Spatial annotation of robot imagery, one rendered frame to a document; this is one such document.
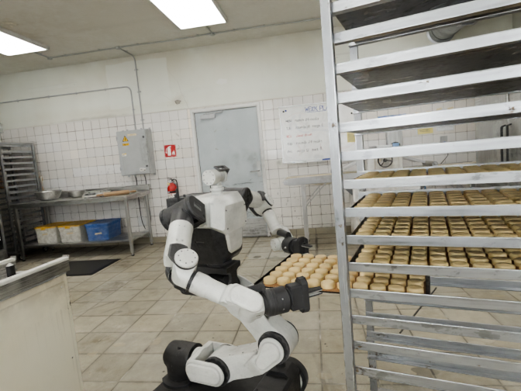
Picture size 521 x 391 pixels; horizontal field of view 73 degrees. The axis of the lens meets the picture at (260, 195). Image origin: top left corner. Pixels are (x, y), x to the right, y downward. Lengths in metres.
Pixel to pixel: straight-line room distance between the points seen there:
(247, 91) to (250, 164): 1.10
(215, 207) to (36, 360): 0.89
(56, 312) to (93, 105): 5.08
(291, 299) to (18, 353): 1.00
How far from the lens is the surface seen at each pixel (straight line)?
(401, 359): 1.81
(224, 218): 1.48
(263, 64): 5.62
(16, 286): 1.60
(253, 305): 1.15
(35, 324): 1.67
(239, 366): 1.78
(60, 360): 1.79
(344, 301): 1.23
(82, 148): 6.60
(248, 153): 5.54
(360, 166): 1.57
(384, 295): 1.23
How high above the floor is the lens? 1.25
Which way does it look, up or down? 6 degrees down
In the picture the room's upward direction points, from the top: 5 degrees counter-clockwise
